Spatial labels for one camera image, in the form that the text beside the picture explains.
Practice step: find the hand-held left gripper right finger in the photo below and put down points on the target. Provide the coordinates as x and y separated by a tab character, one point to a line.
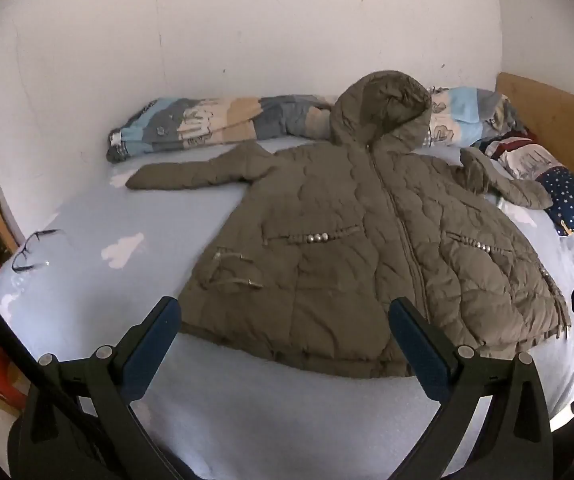
417	345

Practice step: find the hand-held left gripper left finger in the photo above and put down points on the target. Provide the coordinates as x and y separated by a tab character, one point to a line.
152	345

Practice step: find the olive quilted hooded jacket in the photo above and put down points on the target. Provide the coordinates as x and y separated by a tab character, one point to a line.
342	240

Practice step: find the star patterned pillow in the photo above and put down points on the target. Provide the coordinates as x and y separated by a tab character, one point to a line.
567	190

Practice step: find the light blue bed sheet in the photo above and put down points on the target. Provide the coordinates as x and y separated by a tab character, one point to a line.
167	210

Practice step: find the black eyeglasses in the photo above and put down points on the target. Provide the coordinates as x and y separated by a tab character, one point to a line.
42	233

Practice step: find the wooden headboard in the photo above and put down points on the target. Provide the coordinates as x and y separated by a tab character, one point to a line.
557	115

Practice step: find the rolled patterned quilt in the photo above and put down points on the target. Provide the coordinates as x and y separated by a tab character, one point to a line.
207	120

